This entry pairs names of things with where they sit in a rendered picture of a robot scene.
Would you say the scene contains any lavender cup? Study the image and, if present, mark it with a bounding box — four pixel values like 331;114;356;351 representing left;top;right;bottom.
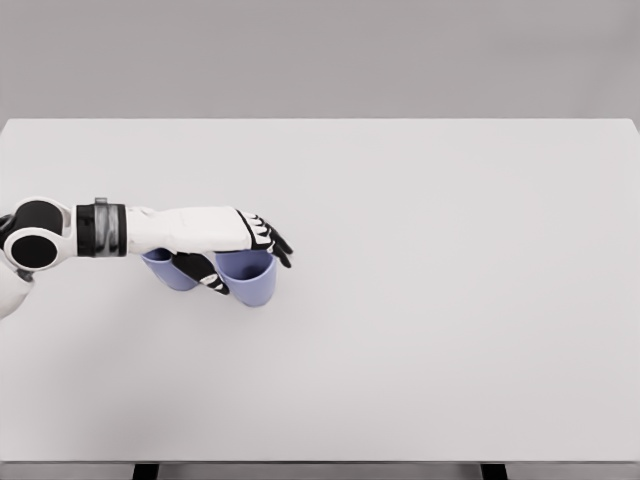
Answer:
140;247;199;293
213;249;278;308

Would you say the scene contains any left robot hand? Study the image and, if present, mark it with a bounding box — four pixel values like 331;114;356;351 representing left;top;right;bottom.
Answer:
168;205;295;296

